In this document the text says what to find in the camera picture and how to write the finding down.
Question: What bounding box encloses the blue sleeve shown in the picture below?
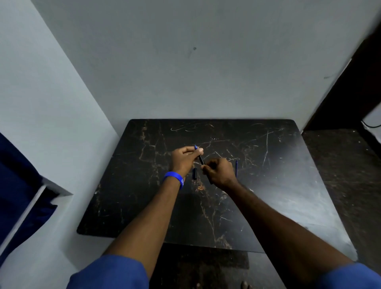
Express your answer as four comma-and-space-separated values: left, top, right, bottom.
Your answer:
314, 262, 381, 289
66, 254, 150, 289

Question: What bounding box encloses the person's right hand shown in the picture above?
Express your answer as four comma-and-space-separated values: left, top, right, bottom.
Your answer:
201, 157, 239, 190

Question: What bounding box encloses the blue wristband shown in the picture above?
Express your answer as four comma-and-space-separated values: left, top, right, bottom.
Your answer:
163, 171, 185, 190

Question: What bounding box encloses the blue left sleeve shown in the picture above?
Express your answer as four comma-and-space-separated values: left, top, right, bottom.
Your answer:
66, 254, 150, 289

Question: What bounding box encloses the person's left forearm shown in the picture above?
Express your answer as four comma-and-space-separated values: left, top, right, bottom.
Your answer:
102, 176, 181, 279

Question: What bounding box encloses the white window frame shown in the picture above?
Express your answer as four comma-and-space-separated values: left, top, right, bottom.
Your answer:
0, 176, 74, 257

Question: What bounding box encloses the dark blue curtain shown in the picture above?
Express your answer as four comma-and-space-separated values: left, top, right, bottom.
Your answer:
0, 132, 59, 266

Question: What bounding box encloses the person's left hand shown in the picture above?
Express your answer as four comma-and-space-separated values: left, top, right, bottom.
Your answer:
170, 145, 205, 180

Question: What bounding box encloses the blue right sleeve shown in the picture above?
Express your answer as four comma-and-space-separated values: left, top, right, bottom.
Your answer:
314, 262, 381, 289

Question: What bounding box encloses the black pen with blue tip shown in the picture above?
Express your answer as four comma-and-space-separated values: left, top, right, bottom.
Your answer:
194, 144, 206, 166

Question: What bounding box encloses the person's right forearm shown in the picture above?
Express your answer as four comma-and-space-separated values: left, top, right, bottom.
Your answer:
226, 182, 355, 285

